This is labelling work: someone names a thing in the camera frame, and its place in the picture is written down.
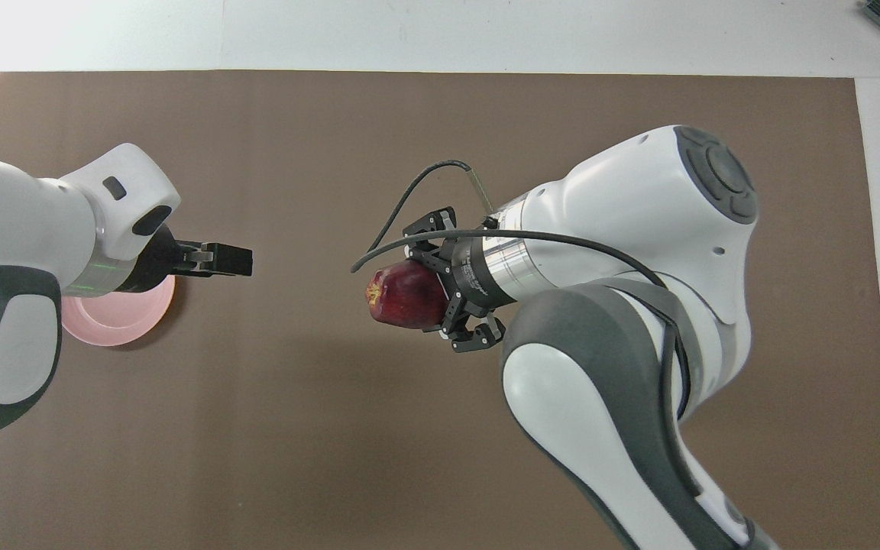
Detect dark red apple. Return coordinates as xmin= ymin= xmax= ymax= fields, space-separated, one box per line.
xmin=366 ymin=260 xmax=450 ymax=331

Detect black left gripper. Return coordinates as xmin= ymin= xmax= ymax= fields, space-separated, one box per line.
xmin=115 ymin=228 xmax=254 ymax=296

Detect pink plate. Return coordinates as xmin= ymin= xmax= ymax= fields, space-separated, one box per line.
xmin=62 ymin=275 xmax=177 ymax=347

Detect brown paper table mat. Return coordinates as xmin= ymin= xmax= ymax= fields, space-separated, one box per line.
xmin=0 ymin=70 xmax=880 ymax=550

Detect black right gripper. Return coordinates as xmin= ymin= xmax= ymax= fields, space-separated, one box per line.
xmin=402 ymin=206 xmax=506 ymax=354

